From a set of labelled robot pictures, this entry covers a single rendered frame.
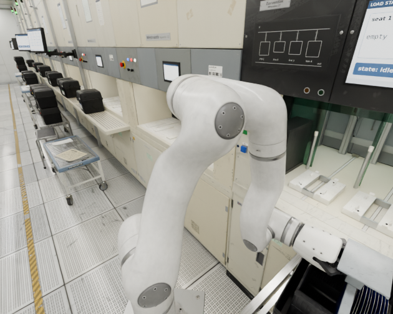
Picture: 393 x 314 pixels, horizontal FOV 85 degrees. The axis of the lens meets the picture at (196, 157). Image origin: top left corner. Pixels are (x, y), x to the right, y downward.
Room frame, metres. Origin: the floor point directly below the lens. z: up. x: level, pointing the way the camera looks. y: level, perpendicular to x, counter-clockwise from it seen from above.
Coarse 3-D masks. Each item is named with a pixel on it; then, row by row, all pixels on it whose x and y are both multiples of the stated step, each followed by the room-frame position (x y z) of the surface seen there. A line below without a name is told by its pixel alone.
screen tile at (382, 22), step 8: (376, 16) 0.68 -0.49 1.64; (384, 16) 0.67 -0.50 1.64; (392, 16) 0.65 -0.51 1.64; (368, 24) 0.69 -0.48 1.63; (376, 24) 0.68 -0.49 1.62; (384, 24) 0.66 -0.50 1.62; (392, 24) 0.65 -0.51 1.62; (360, 48) 0.69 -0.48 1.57; (368, 48) 0.68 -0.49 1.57; (376, 48) 0.66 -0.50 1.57; (384, 48) 0.65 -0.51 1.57; (392, 48) 0.64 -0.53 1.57; (360, 56) 0.69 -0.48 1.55; (368, 56) 0.67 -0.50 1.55; (376, 56) 0.66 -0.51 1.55; (384, 56) 0.64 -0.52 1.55; (392, 56) 0.63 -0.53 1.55
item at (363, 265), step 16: (352, 240) 0.40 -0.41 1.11; (352, 256) 0.35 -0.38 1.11; (368, 256) 0.35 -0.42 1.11; (384, 256) 0.35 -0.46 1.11; (304, 272) 0.38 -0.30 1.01; (320, 272) 0.46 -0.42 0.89; (352, 272) 0.31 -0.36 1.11; (368, 272) 0.31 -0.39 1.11; (384, 272) 0.31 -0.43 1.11; (320, 288) 0.43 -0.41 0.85; (336, 288) 0.42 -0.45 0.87; (352, 288) 0.32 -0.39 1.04; (384, 288) 0.27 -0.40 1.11; (304, 304) 0.31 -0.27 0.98; (320, 304) 0.40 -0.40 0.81
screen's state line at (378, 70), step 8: (360, 64) 0.68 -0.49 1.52; (368, 64) 0.67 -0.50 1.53; (376, 64) 0.65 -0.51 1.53; (384, 64) 0.64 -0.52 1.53; (392, 64) 0.63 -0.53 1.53; (352, 72) 0.69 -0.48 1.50; (360, 72) 0.68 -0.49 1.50; (368, 72) 0.66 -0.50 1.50; (376, 72) 0.65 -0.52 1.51; (384, 72) 0.63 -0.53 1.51; (392, 72) 0.62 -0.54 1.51
